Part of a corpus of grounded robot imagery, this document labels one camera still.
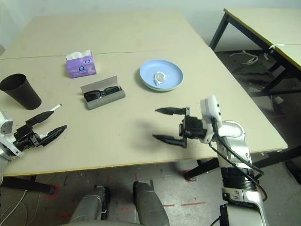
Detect white tissue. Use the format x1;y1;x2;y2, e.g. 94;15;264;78
153;71;169;86

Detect grey robot right leg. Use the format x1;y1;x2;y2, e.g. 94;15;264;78
133;179;170;226

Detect black table leg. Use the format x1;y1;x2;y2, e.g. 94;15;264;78
185;159;221;181
251;145;301;168
0;176;57;195

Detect black plastic cup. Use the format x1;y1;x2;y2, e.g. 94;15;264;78
0;73;42;111

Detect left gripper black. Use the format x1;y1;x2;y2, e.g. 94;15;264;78
13;110;68;150

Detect beige table with black frame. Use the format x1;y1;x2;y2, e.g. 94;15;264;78
209;8;301;95

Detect crumpled clear plastic wrapper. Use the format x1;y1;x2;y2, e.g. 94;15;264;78
249;82;266;91

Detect white floor cable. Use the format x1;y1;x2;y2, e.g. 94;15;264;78
0;190;26;226

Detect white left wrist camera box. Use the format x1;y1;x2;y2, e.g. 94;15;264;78
0;111;24;157

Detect grey robot left leg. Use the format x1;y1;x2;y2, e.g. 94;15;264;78
70;185;111;224

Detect grey robot leg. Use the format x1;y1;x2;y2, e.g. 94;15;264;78
133;179;170;226
70;185;111;224

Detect light green plate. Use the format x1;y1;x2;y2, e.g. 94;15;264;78
141;81;182;92

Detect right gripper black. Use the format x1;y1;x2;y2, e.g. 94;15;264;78
151;106;208;149

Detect white plastic frame scrap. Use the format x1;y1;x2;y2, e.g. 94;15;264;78
229;50;259;66

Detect grey glasses case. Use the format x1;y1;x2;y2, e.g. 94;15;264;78
80;75;126;111

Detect purple tissue box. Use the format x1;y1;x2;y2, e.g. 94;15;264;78
65;49;97;79

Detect light blue plate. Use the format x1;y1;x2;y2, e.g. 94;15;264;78
139;59;184;91

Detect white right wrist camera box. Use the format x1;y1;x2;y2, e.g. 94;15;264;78
199;94;223;143

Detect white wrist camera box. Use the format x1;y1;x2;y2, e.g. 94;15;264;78
199;94;223;143
0;111;24;157

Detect black sunglasses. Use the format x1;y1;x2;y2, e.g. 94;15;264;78
83;86;119;102

